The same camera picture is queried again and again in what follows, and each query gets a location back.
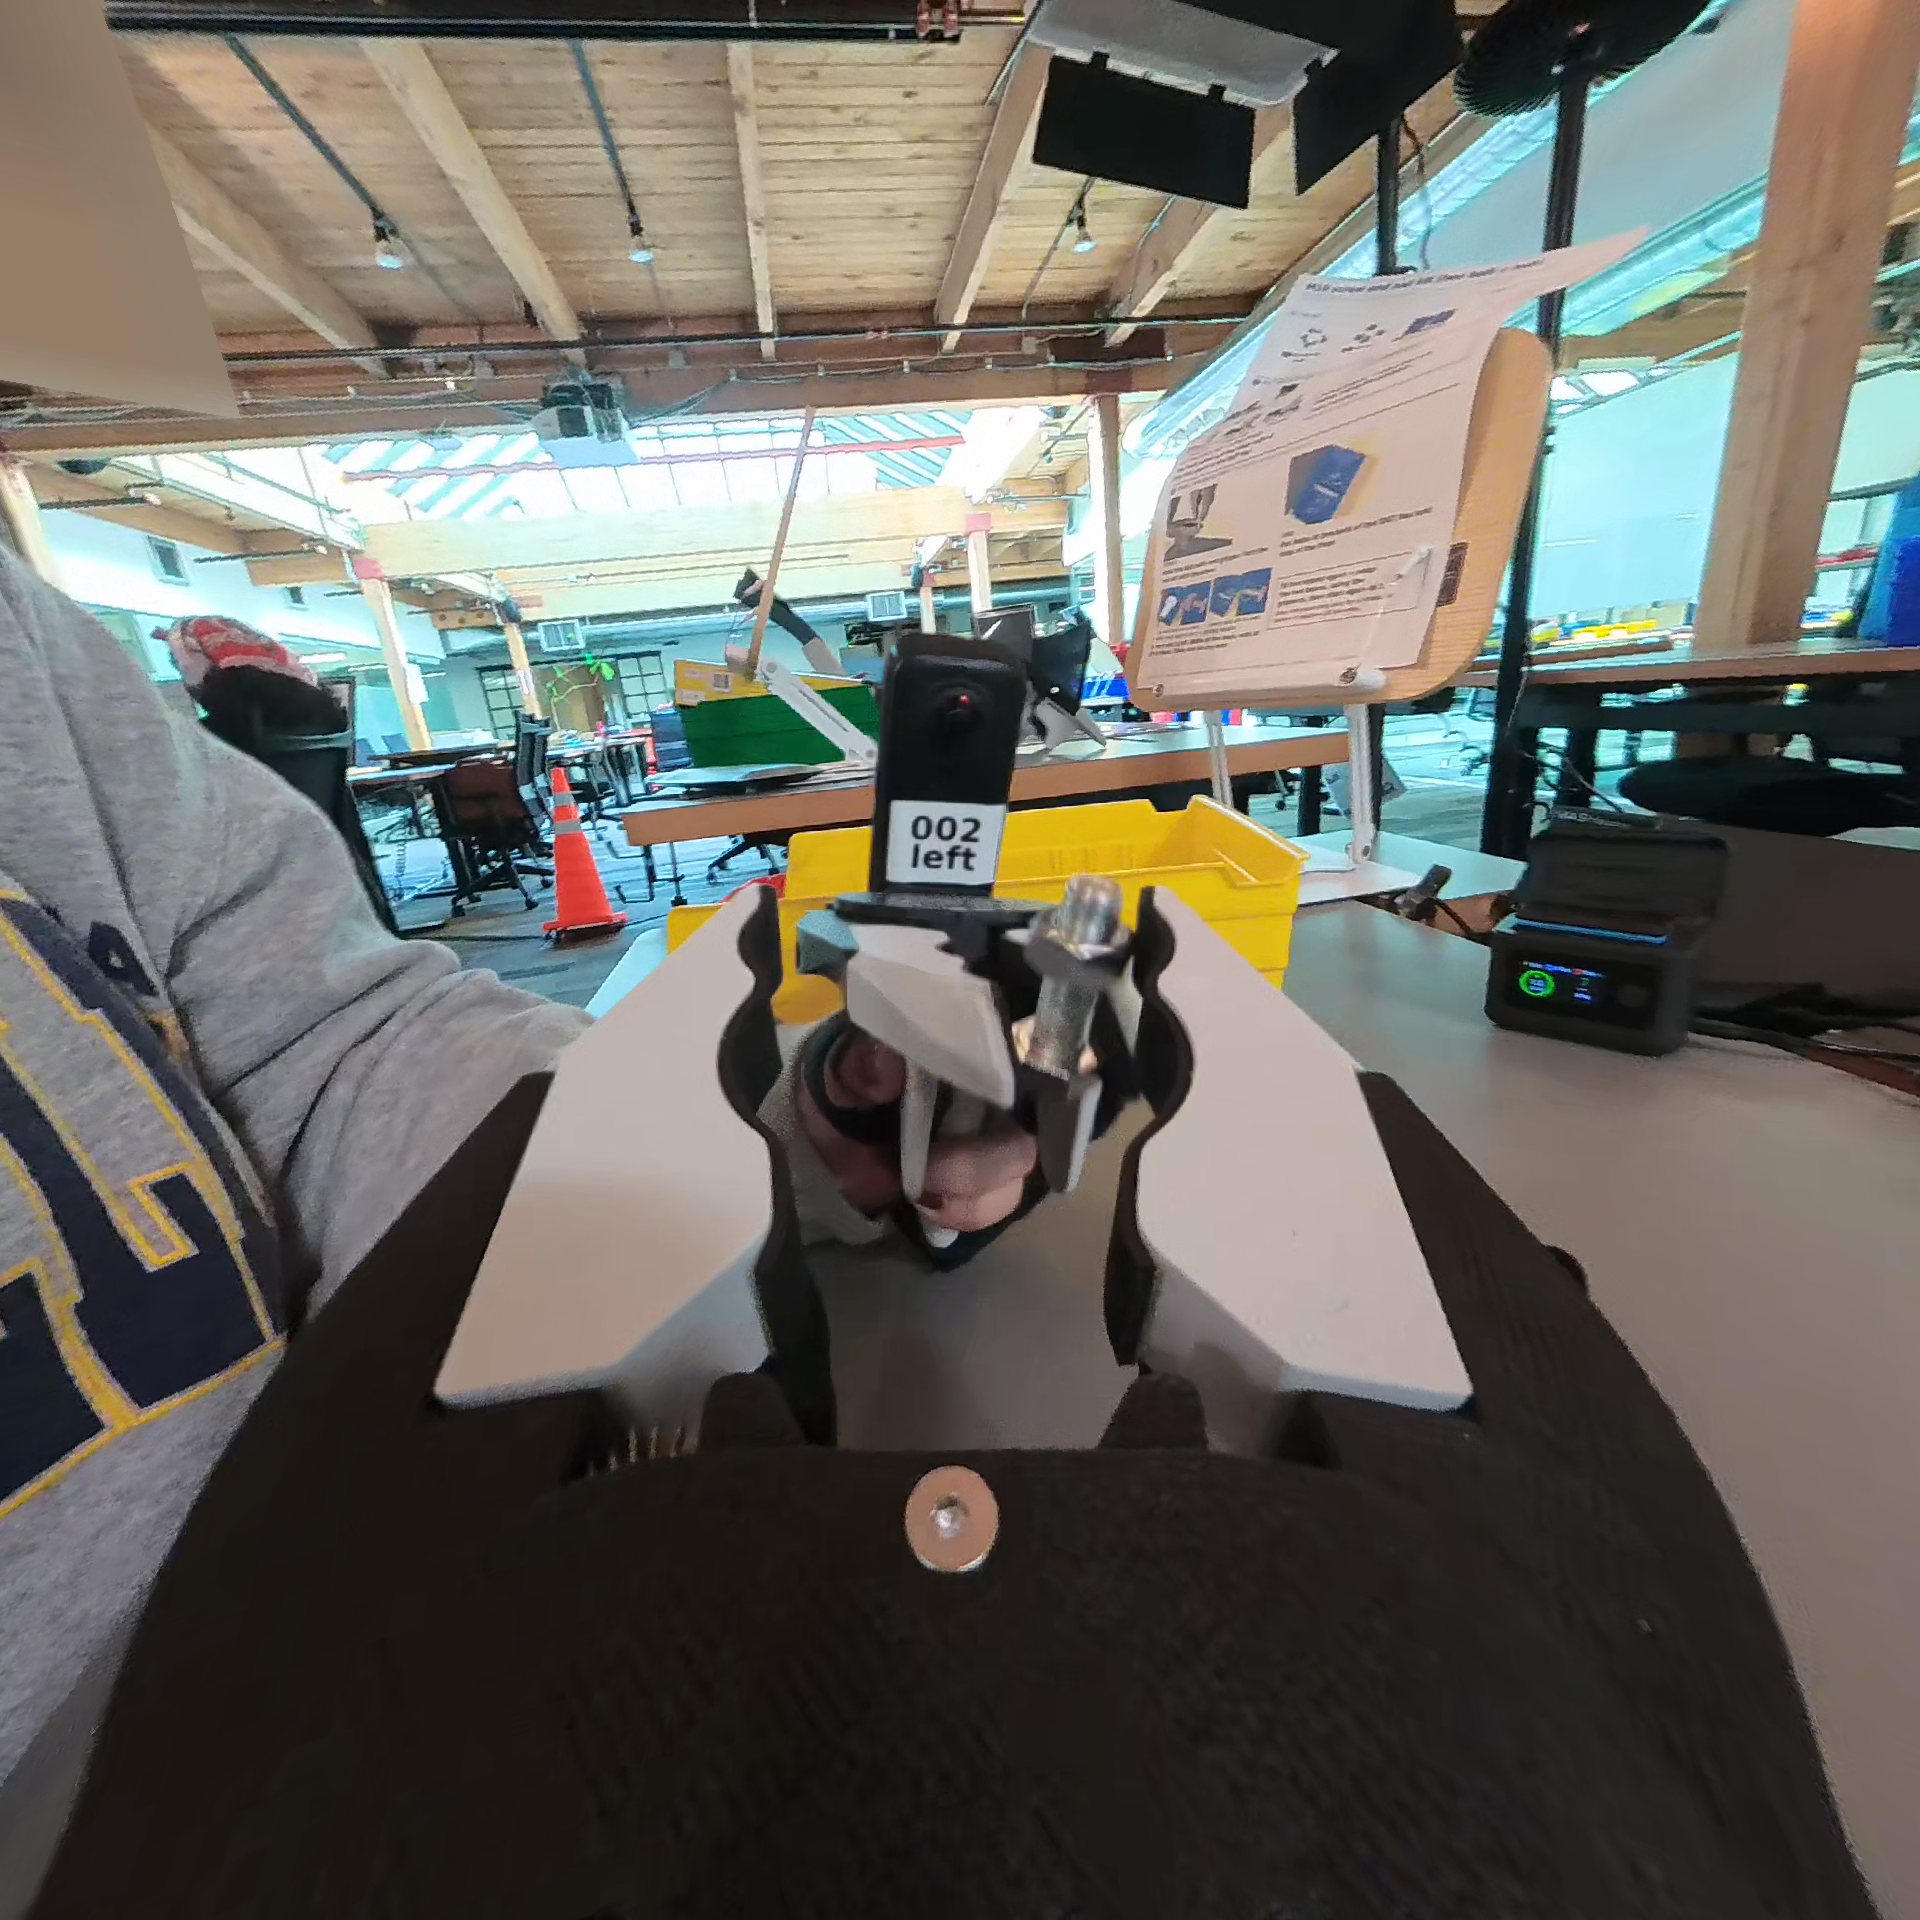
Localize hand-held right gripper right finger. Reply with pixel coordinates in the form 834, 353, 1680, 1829
1104, 885, 1474, 1412

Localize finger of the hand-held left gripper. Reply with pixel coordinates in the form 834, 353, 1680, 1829
843, 932, 1025, 1113
1025, 961, 1136, 1197

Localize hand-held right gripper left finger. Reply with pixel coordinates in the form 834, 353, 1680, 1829
433, 882, 840, 1450

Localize silver hex bolt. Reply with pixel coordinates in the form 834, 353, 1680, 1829
1019, 873, 1127, 1085

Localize person's left forearm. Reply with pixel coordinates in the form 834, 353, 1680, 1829
166, 705, 890, 1322

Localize person's left hand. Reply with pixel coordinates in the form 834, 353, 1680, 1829
796, 1032, 1047, 1249

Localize green box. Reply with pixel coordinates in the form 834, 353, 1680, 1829
674, 661, 883, 778

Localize long wooden table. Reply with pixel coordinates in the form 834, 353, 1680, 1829
622, 718, 1356, 852

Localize yellow plastic bin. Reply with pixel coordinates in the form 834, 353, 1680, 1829
668, 795, 1307, 1024

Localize orange traffic cone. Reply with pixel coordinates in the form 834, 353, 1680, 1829
544, 766, 630, 939

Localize brown office chair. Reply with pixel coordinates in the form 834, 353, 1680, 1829
433, 754, 560, 922

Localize white board stand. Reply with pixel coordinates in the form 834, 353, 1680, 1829
1200, 661, 1395, 875

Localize black device with display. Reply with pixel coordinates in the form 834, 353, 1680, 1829
1487, 816, 1730, 1056

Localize printed instruction sheet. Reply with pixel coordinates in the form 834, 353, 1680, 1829
1126, 225, 1652, 681

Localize ceiling projector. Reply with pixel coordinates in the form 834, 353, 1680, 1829
532, 374, 635, 448

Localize wooden sheet board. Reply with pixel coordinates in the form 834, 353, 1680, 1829
1126, 323, 1558, 705

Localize black hanging panel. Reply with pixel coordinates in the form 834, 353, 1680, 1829
1031, 53, 1257, 213

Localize red patterned cloth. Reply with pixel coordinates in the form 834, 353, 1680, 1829
152, 614, 321, 702

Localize person in grey sweatshirt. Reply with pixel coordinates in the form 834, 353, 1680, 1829
0, 547, 454, 1787

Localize black cable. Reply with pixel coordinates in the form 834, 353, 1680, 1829
1691, 1002, 1920, 1099

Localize wooden post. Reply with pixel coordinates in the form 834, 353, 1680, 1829
1697, 0, 1920, 649

